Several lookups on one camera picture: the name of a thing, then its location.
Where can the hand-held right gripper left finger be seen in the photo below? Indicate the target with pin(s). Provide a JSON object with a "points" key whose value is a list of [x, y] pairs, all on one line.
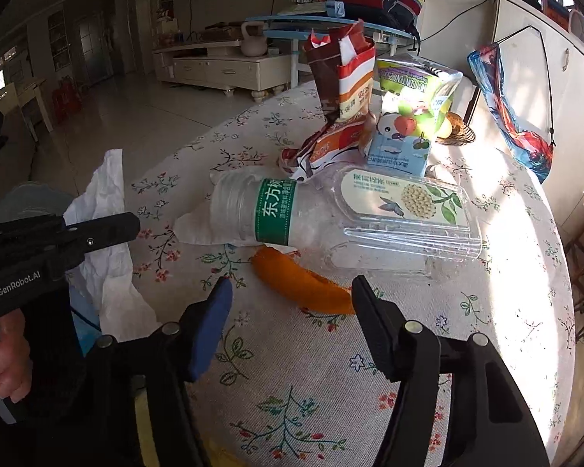
{"points": [[215, 321]]}

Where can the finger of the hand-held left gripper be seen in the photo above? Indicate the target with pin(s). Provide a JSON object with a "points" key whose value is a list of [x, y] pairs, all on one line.
{"points": [[107, 232]]}

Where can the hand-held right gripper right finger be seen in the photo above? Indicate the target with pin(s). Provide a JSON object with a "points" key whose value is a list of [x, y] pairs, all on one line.
{"points": [[373, 331]]}

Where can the large white tissue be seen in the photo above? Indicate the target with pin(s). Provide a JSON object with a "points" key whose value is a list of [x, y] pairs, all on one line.
{"points": [[114, 277]]}

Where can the green and blue milk carton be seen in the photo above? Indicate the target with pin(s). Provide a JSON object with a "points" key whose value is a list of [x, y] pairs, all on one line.
{"points": [[409, 121]]}

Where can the orange and white snack bag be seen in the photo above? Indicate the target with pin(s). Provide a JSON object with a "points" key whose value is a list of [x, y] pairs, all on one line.
{"points": [[343, 102]]}

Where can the person's left hand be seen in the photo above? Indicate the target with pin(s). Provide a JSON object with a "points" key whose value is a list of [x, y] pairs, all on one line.
{"points": [[7, 360]]}

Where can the floral tablecloth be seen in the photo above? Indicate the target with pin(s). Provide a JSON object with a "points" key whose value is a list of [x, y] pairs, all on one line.
{"points": [[253, 384]]}

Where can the orange fruit peel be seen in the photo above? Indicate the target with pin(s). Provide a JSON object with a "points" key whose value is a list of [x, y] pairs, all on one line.
{"points": [[301, 287]]}

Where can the blue plastic bag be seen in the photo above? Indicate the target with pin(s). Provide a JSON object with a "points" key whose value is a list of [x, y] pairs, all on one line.
{"points": [[85, 331]]}

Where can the clear plastic clamshell box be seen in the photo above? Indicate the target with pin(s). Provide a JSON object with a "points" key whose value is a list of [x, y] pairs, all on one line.
{"points": [[409, 226]]}

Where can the clear plastic bottle green label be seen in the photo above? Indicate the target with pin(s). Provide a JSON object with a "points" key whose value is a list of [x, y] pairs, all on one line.
{"points": [[238, 209]]}

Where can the red plastic stool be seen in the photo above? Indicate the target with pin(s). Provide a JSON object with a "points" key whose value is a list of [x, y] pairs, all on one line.
{"points": [[67, 97]]}

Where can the wooden side table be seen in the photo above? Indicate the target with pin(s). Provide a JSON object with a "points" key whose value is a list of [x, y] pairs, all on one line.
{"points": [[27, 99]]}

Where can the cream television cabinet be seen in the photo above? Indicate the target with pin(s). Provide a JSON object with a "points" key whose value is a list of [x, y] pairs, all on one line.
{"points": [[219, 68]]}

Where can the yellow mango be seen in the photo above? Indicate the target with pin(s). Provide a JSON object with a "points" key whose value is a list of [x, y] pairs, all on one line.
{"points": [[446, 129]]}

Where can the woven fruit basket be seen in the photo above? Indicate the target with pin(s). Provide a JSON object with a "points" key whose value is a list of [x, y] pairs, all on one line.
{"points": [[460, 134]]}

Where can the pink ceramic jug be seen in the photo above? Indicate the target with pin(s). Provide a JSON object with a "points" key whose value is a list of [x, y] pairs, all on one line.
{"points": [[253, 41]]}

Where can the colourful printed cloth bag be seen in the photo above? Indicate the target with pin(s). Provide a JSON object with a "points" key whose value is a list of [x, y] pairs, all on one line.
{"points": [[511, 116]]}

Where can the blue study desk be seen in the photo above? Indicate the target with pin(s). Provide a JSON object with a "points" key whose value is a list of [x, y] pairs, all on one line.
{"points": [[316, 24]]}

